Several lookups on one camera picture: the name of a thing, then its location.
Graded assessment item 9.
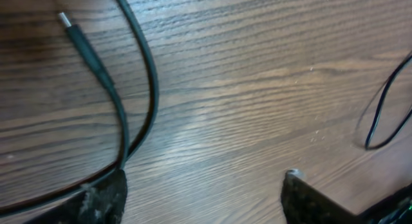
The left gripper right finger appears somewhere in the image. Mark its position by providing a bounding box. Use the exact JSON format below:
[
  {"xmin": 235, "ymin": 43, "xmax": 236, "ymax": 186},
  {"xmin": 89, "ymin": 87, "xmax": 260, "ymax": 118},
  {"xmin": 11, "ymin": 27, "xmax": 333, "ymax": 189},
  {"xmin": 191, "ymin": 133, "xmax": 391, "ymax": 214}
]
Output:
[{"xmin": 281, "ymin": 169, "xmax": 361, "ymax": 224}]

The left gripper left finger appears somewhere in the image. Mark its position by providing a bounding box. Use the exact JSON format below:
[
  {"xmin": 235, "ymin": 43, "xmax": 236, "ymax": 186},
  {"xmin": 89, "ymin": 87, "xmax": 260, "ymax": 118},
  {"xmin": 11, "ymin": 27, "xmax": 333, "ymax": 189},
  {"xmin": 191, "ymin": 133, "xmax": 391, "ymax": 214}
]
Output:
[{"xmin": 24, "ymin": 169, "xmax": 127, "ymax": 224}]

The black usb cable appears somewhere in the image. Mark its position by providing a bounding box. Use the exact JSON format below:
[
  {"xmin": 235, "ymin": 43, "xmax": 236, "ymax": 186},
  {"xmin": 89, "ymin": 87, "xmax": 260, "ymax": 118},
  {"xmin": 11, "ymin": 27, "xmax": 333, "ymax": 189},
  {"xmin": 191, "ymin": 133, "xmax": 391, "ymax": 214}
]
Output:
[
  {"xmin": 0, "ymin": 0, "xmax": 160, "ymax": 218},
  {"xmin": 363, "ymin": 51, "xmax": 412, "ymax": 151}
]

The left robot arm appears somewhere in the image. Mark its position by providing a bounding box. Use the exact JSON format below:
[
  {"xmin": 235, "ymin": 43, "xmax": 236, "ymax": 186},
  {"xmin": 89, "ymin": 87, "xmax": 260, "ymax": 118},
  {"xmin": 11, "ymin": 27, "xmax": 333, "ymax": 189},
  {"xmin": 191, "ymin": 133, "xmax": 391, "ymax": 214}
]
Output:
[{"xmin": 26, "ymin": 169, "xmax": 411, "ymax": 224}]

